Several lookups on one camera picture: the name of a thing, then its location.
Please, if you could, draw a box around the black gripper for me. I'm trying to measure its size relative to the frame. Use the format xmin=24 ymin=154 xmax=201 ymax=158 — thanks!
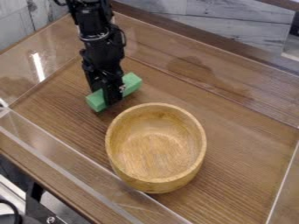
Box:
xmin=78 ymin=24 xmax=127 ymax=106

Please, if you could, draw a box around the green rectangular block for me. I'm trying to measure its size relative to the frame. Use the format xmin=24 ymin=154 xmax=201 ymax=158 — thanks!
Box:
xmin=85 ymin=73 xmax=143 ymax=112

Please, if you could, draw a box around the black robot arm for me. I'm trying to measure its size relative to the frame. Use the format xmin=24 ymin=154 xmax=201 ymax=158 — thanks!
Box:
xmin=53 ymin=0 xmax=127 ymax=106

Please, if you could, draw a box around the brown wooden bowl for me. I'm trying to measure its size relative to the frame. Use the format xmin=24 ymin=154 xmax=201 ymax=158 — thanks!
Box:
xmin=105 ymin=102 xmax=207 ymax=194

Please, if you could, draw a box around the clear acrylic tray enclosure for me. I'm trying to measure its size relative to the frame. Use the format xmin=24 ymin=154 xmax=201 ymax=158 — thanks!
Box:
xmin=0 ymin=11 xmax=299 ymax=224

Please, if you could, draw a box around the black cable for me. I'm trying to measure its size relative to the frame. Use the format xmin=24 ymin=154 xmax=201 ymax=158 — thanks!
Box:
xmin=0 ymin=199 xmax=21 ymax=224

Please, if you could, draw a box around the black metal table bracket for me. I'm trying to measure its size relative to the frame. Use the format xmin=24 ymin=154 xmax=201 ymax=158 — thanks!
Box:
xmin=25 ymin=182 xmax=66 ymax=224

